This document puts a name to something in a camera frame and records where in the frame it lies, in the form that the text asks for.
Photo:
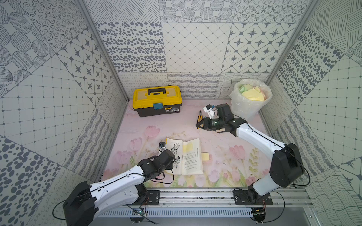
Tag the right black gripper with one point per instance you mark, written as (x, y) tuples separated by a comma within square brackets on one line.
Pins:
[(205, 122)]

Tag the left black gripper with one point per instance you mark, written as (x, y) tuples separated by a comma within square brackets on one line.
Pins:
[(168, 157)]

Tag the yellow children's book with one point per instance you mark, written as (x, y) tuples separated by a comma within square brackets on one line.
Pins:
[(185, 163)]

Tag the yellow sticky note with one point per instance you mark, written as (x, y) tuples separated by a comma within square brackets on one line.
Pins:
[(188, 147), (205, 156)]

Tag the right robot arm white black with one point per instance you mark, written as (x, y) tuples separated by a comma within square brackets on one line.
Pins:
[(286, 162)]

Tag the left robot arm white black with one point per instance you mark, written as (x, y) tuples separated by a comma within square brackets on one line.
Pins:
[(88, 201)]

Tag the discarded sticky notes pile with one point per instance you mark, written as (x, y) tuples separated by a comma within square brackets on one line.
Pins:
[(252, 93)]

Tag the yellow black toolbox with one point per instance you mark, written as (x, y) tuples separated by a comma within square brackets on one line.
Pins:
[(157, 100)]

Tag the white trash bin with bag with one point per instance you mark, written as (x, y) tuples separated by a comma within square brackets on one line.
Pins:
[(243, 107)]

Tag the left controller board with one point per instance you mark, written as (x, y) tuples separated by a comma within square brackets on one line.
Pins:
[(137, 216)]

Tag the controller board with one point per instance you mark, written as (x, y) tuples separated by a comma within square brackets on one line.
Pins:
[(137, 216), (258, 215)]

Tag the right controller board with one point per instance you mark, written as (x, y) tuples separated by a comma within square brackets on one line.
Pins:
[(258, 215)]

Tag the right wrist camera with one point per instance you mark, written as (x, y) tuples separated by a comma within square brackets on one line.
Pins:
[(210, 111)]

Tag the aluminium mounting rail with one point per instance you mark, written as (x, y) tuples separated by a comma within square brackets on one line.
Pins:
[(223, 197)]

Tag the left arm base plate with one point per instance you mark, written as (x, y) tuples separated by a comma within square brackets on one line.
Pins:
[(149, 197)]

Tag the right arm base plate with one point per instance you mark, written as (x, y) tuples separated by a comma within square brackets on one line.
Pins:
[(244, 197)]

